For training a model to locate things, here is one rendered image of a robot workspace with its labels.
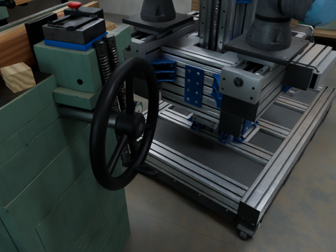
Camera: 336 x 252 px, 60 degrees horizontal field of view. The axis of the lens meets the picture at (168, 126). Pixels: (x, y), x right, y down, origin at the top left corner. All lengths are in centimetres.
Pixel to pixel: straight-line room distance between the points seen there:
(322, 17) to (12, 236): 94
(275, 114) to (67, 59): 143
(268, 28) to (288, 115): 93
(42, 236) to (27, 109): 33
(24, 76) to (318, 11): 73
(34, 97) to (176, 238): 97
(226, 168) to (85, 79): 94
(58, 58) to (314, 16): 66
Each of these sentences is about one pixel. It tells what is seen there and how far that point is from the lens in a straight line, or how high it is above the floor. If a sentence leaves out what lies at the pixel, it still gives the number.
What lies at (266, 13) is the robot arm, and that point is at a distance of 103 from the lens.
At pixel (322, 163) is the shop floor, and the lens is 194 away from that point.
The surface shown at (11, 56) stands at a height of 94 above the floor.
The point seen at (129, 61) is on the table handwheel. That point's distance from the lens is 57.
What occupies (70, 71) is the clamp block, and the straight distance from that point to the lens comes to 65.
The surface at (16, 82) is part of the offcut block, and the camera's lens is 63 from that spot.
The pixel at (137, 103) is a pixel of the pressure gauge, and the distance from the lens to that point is 94.
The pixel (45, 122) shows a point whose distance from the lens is 69.
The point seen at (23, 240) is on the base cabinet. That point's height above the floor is 59.
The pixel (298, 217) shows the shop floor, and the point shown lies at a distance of 160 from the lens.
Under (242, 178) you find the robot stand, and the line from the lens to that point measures 139.
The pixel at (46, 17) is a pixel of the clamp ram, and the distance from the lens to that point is 75.
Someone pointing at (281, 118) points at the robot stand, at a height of 21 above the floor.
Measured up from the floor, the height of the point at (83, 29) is 100.
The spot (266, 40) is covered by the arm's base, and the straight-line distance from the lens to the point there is 103.
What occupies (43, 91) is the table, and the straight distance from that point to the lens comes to 67.
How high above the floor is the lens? 118
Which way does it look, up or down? 36 degrees down
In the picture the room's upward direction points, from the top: straight up
